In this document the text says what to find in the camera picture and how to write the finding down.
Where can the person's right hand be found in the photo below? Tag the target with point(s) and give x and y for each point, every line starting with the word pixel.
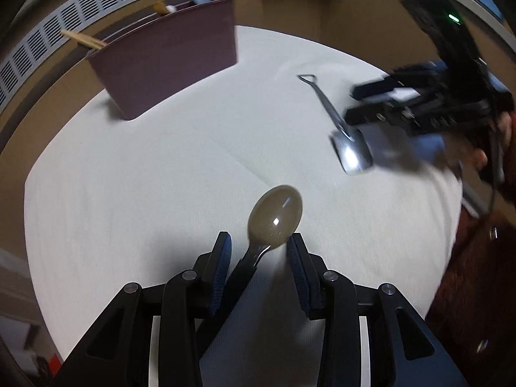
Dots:
pixel 480 159

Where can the grey wall vent grille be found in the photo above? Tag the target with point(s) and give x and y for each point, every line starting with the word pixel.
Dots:
pixel 40 40

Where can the person's right forearm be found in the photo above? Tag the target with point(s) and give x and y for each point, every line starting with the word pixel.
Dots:
pixel 511 165

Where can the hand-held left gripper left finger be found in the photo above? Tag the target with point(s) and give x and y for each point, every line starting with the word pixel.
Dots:
pixel 219 278

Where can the maroon utensil container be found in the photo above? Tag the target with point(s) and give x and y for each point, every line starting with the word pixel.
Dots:
pixel 161 60

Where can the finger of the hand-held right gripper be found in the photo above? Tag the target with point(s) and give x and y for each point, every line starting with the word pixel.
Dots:
pixel 367 116
pixel 379 88

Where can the long wooden chopstick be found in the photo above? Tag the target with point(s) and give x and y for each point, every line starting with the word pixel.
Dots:
pixel 94 43
pixel 78 35

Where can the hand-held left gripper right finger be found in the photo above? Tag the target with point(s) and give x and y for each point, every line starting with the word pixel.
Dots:
pixel 297 274

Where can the shovel-shaped metal spoon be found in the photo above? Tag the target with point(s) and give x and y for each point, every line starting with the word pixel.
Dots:
pixel 354 153

